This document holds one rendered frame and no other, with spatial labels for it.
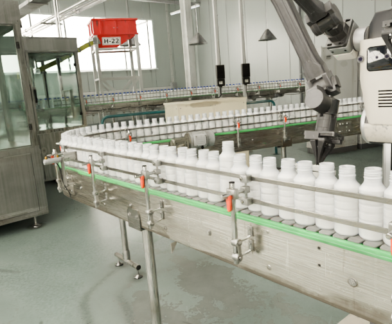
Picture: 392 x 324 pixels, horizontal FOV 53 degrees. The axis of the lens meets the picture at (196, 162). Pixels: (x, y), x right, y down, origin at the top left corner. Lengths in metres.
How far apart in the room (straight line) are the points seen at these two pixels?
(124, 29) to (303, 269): 7.42
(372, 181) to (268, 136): 2.51
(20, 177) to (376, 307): 3.91
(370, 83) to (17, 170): 3.64
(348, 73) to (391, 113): 6.13
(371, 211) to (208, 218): 0.54
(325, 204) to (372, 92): 0.66
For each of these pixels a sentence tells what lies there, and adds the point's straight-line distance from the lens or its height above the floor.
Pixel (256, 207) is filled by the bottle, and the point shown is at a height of 1.01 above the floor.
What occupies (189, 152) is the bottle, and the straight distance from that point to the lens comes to 1.35.
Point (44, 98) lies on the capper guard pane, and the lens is 6.54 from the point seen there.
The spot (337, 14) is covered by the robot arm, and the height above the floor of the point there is 1.59.
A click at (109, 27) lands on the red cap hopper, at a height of 2.64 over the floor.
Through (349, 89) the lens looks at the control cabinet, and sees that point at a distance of 7.68.
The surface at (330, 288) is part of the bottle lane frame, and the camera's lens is 1.06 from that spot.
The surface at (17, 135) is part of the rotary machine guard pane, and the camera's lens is 4.45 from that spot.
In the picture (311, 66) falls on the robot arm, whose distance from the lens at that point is 1.27.
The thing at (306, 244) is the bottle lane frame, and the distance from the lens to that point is 1.05.
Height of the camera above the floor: 1.37
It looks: 11 degrees down
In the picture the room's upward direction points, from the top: 4 degrees counter-clockwise
